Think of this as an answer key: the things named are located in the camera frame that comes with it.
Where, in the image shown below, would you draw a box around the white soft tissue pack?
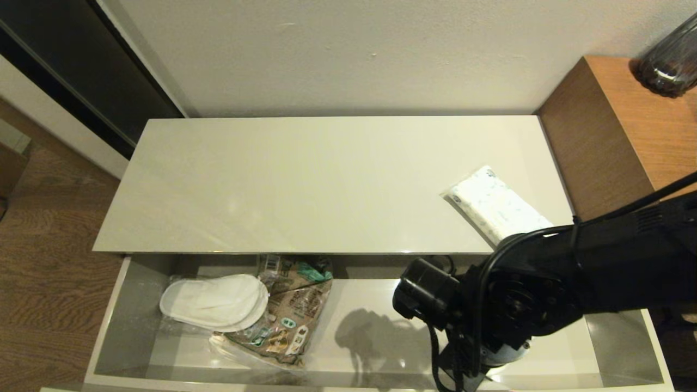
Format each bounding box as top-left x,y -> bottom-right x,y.
442,165 -> 555,247

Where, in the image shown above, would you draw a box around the white slippers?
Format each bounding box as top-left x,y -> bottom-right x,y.
484,338 -> 533,369
159,273 -> 270,334

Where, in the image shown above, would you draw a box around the brown printed snack bag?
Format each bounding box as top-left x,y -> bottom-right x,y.
210,255 -> 334,371

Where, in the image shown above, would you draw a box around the brown wooden side cabinet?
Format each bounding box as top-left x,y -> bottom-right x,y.
536,56 -> 697,218

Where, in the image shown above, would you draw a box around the dark glass vase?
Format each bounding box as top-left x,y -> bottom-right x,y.
632,14 -> 697,99

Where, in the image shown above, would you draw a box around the dark door panel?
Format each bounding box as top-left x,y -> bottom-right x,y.
0,0 -> 188,158

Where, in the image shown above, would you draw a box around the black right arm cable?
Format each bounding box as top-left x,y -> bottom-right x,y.
572,173 -> 697,224

